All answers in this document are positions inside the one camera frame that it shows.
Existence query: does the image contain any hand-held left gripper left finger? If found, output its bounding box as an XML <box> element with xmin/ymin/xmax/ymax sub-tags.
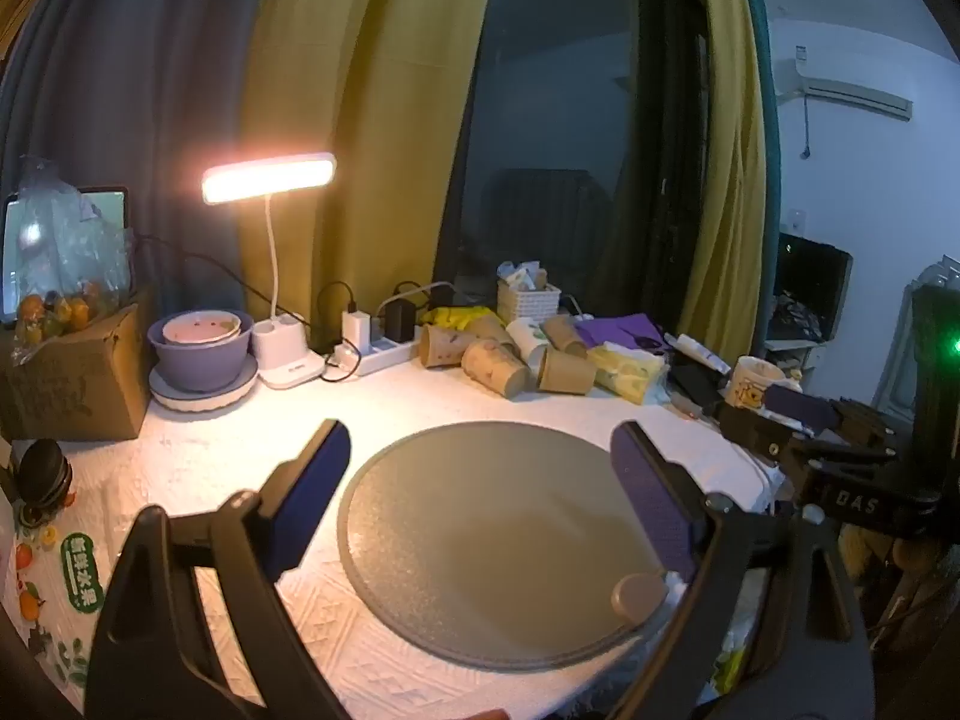
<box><xmin>84</xmin><ymin>418</ymin><xmax>353</xmax><ymax>720</ymax></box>

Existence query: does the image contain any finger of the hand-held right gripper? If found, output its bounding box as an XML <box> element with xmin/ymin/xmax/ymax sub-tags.
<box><xmin>712</xmin><ymin>384</ymin><xmax>897</xmax><ymax>500</ymax></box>
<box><xmin>831</xmin><ymin>396</ymin><xmax>897</xmax><ymax>447</ymax></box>

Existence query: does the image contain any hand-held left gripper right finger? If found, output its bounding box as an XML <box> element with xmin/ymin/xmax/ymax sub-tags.
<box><xmin>609</xmin><ymin>420</ymin><xmax>875</xmax><ymax>720</ymax></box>

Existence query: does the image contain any white mug with yellow print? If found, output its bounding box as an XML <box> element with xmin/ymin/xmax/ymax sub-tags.
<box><xmin>722</xmin><ymin>355</ymin><xmax>788</xmax><ymax>410</ymax></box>

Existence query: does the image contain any brown paper cup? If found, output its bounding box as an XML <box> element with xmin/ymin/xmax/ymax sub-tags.
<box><xmin>418</xmin><ymin>323</ymin><xmax>471</xmax><ymax>369</ymax></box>
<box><xmin>543</xmin><ymin>314</ymin><xmax>590</xmax><ymax>358</ymax></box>
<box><xmin>538</xmin><ymin>349</ymin><xmax>598</xmax><ymax>395</ymax></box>
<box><xmin>469</xmin><ymin>314</ymin><xmax>520</xmax><ymax>350</ymax></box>
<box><xmin>460</xmin><ymin>338</ymin><xmax>530</xmax><ymax>401</ymax></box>

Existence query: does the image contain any white printed paper cup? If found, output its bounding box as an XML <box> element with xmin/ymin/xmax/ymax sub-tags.
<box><xmin>505</xmin><ymin>317</ymin><xmax>553</xmax><ymax>385</ymax></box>

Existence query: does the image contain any black wallet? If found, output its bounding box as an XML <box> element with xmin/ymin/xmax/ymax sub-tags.
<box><xmin>666</xmin><ymin>360</ymin><xmax>725</xmax><ymax>415</ymax></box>

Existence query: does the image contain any white tube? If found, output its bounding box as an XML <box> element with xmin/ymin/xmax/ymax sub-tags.
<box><xmin>666</xmin><ymin>333</ymin><xmax>733</xmax><ymax>377</ymax></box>

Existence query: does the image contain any yellow tissue pack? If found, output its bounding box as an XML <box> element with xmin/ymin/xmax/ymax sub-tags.
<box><xmin>584</xmin><ymin>342</ymin><xmax>670</xmax><ymax>407</ymax></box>

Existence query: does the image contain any black monitor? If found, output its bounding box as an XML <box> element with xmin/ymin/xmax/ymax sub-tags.
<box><xmin>766</xmin><ymin>232</ymin><xmax>854</xmax><ymax>344</ymax></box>

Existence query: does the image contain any white plate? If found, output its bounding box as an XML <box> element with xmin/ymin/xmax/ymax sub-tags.
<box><xmin>148</xmin><ymin>355</ymin><xmax>260</xmax><ymax>414</ymax></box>

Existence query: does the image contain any white power strip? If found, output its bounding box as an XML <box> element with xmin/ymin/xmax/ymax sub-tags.
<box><xmin>326</xmin><ymin>336</ymin><xmax>421</xmax><ymax>379</ymax></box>

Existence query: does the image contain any purple cloth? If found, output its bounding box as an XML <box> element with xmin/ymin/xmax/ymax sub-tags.
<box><xmin>573</xmin><ymin>312</ymin><xmax>677</xmax><ymax>355</ymax></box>

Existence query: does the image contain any purple bowl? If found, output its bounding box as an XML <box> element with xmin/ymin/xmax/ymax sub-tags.
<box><xmin>148</xmin><ymin>310</ymin><xmax>256</xmax><ymax>393</ymax></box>

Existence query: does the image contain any round grey mat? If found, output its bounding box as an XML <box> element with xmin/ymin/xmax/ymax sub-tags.
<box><xmin>337</xmin><ymin>420</ymin><xmax>710</xmax><ymax>672</ymax></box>

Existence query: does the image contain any small pink bowl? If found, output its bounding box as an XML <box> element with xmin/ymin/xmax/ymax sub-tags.
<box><xmin>161</xmin><ymin>312</ymin><xmax>242</xmax><ymax>347</ymax></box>

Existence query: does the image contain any yellow packet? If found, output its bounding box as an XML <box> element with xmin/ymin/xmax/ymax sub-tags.
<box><xmin>424</xmin><ymin>306</ymin><xmax>500</xmax><ymax>332</ymax></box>

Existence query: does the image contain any white woven basket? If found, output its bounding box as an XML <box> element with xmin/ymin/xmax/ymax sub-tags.
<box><xmin>496</xmin><ymin>280</ymin><xmax>563</xmax><ymax>326</ymax></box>

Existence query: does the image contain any fruit print bag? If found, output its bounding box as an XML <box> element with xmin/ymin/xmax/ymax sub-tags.
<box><xmin>0</xmin><ymin>491</ymin><xmax>115</xmax><ymax>695</ymax></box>

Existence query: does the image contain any cardboard box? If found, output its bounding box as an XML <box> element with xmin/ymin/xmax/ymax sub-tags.
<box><xmin>0</xmin><ymin>304</ymin><xmax>155</xmax><ymax>443</ymax></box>

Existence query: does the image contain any black round case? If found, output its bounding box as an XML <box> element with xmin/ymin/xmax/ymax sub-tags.
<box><xmin>13</xmin><ymin>438</ymin><xmax>77</xmax><ymax>527</ymax></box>

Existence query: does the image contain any yellow curtain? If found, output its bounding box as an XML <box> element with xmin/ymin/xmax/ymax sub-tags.
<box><xmin>688</xmin><ymin>0</ymin><xmax>782</xmax><ymax>365</ymax></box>
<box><xmin>238</xmin><ymin>0</ymin><xmax>502</xmax><ymax>355</ymax></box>

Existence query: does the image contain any white desk lamp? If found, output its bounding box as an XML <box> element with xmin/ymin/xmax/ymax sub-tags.
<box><xmin>201</xmin><ymin>152</ymin><xmax>337</xmax><ymax>392</ymax></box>

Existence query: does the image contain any white air conditioner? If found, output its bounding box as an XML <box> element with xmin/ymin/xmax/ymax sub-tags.
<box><xmin>772</xmin><ymin>52</ymin><xmax>917</xmax><ymax>122</ymax></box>

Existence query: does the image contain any clear plastic bag of fruit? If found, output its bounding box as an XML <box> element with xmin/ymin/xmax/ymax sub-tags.
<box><xmin>6</xmin><ymin>154</ymin><xmax>140</xmax><ymax>350</ymax></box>

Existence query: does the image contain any tablet screen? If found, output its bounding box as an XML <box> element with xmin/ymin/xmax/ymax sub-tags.
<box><xmin>0</xmin><ymin>186</ymin><xmax>131</xmax><ymax>328</ymax></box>

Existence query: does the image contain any dark window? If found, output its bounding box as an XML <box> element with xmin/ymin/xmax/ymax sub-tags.
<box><xmin>433</xmin><ymin>0</ymin><xmax>712</xmax><ymax>332</ymax></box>

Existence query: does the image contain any blue curtain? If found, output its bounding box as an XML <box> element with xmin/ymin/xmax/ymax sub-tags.
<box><xmin>0</xmin><ymin>0</ymin><xmax>280</xmax><ymax>335</ymax></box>

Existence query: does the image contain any black cable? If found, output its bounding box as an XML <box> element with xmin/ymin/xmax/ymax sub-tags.
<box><xmin>129</xmin><ymin>235</ymin><xmax>272</xmax><ymax>316</ymax></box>

